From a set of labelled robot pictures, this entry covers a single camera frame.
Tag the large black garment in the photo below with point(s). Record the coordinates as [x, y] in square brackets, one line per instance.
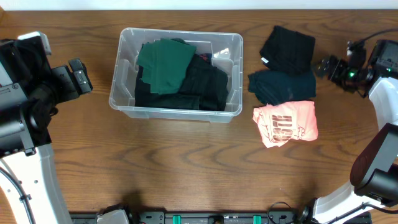
[204, 88]

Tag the green garment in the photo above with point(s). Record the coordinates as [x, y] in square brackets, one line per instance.
[165, 62]

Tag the small black folded garment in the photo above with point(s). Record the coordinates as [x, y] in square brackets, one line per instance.
[288, 51]

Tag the black mounting rail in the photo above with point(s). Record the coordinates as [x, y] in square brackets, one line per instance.
[122, 214]

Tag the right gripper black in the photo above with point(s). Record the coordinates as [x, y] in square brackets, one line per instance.
[338, 64]

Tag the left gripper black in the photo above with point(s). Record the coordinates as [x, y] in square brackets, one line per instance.
[66, 92]

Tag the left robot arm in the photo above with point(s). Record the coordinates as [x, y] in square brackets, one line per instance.
[30, 92]

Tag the red navy plaid shirt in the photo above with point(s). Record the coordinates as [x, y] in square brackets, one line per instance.
[206, 57]

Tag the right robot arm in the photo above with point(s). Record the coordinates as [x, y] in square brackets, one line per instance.
[373, 177]

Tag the pink printed t-shirt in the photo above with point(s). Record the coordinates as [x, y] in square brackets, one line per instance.
[294, 120]

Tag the clear plastic storage bin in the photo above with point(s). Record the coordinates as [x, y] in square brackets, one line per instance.
[227, 51]

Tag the dark teal garment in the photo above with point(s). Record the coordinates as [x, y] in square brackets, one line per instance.
[274, 88]

